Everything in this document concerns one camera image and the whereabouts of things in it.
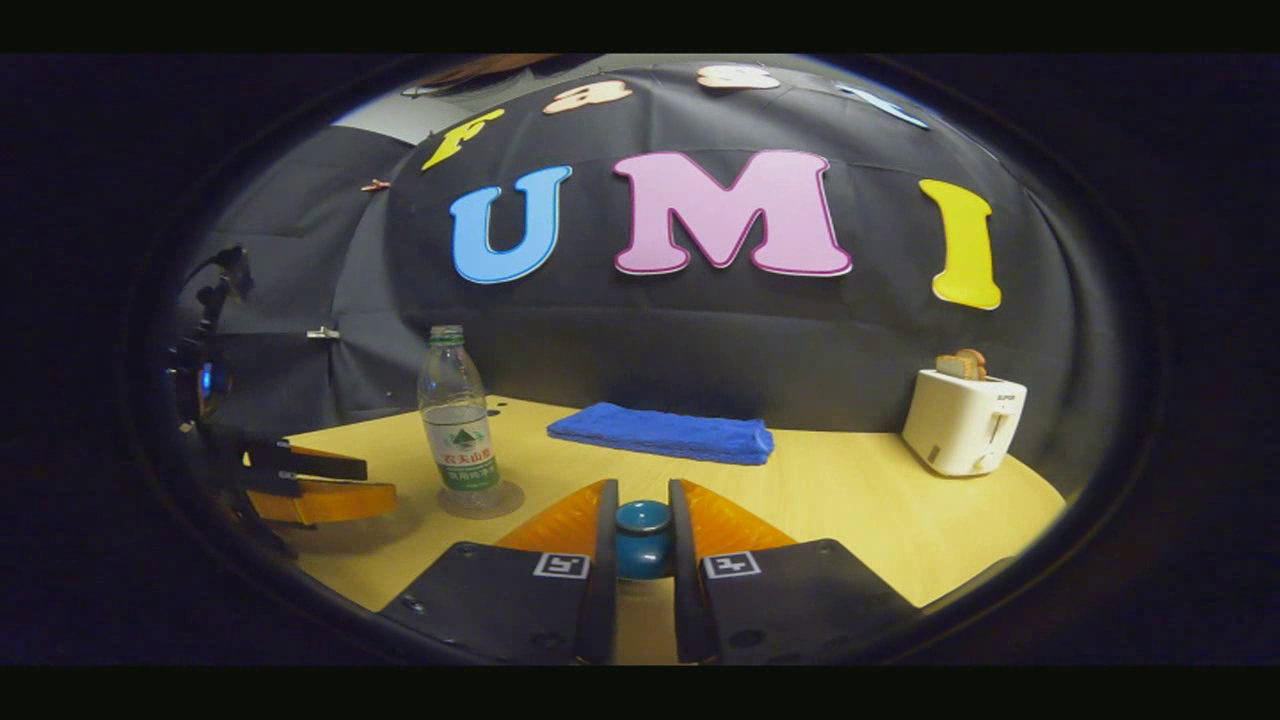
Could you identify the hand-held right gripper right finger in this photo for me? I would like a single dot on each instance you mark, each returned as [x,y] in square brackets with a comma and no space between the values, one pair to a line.
[690,600]

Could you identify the round brown coaster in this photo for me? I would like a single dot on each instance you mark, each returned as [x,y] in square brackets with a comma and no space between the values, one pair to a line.
[505,500]

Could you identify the clear plastic water bottle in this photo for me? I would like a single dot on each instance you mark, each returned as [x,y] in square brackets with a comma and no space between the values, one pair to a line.
[458,440]

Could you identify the toast slice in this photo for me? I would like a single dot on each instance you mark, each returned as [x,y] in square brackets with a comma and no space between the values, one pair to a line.
[962,365]

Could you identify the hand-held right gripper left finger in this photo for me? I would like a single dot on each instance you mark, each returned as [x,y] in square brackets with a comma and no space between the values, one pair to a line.
[597,600]

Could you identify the blue folded towel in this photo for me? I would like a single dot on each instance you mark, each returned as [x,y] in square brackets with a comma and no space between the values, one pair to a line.
[660,435]

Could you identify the white toaster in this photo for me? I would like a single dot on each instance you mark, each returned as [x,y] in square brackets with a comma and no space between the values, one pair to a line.
[960,425]

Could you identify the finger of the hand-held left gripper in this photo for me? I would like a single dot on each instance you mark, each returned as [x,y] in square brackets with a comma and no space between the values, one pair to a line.
[310,466]
[320,502]

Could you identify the black backdrop cloth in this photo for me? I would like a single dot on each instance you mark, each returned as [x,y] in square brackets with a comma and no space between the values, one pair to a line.
[650,340]

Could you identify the grey-blue teacup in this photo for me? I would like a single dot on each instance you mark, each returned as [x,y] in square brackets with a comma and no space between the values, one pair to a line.
[643,570]

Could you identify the silver clip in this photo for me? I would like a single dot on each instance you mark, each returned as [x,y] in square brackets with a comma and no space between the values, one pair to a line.
[322,332]

